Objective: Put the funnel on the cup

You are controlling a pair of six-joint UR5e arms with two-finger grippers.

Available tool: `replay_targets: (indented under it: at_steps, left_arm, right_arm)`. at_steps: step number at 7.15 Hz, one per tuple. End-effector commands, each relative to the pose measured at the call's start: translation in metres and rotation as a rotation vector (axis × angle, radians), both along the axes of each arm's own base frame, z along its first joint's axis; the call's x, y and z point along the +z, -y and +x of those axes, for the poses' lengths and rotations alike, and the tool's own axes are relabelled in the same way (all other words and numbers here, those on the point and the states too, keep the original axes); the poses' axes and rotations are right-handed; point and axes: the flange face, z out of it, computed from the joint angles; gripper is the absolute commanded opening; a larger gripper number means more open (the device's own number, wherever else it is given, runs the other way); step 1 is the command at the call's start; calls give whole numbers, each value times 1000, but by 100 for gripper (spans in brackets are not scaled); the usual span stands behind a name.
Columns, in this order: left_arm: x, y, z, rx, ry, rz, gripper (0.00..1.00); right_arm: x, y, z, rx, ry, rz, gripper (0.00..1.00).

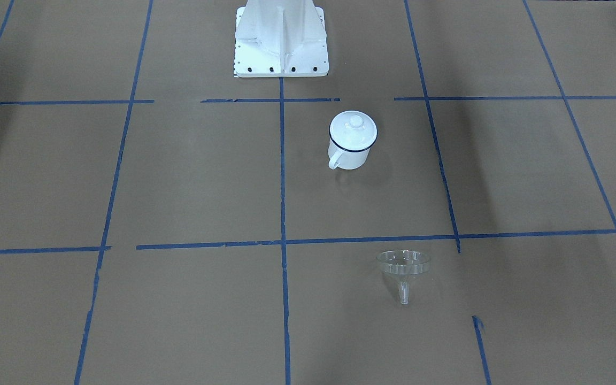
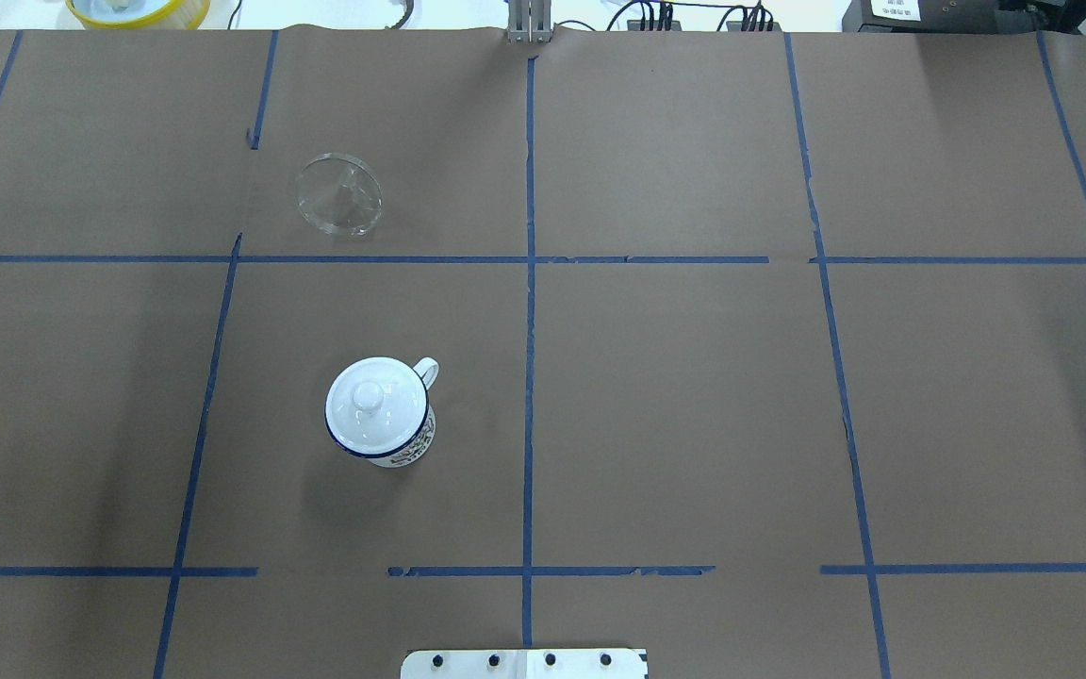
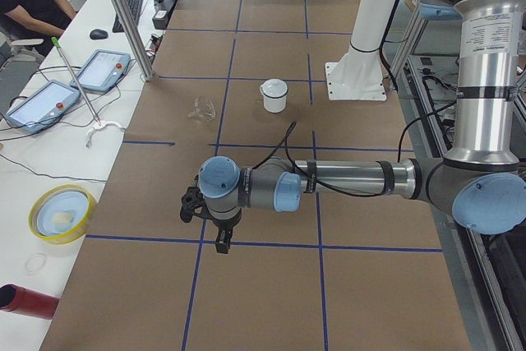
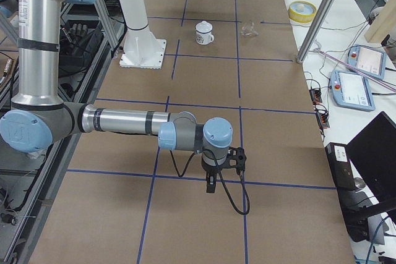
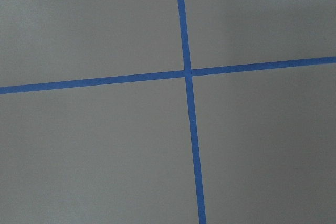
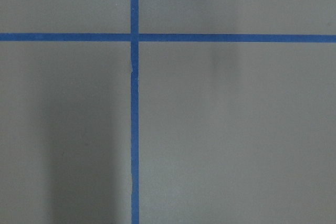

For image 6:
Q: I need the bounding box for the blue tape lengthwise line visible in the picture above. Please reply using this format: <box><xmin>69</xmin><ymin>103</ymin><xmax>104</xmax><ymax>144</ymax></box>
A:
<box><xmin>130</xmin><ymin>0</ymin><xmax>140</xmax><ymax>224</ymax></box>

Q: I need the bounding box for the blue tape crosswise line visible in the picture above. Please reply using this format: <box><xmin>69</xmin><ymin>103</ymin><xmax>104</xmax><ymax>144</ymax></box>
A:
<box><xmin>1</xmin><ymin>33</ymin><xmax>335</xmax><ymax>43</ymax></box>

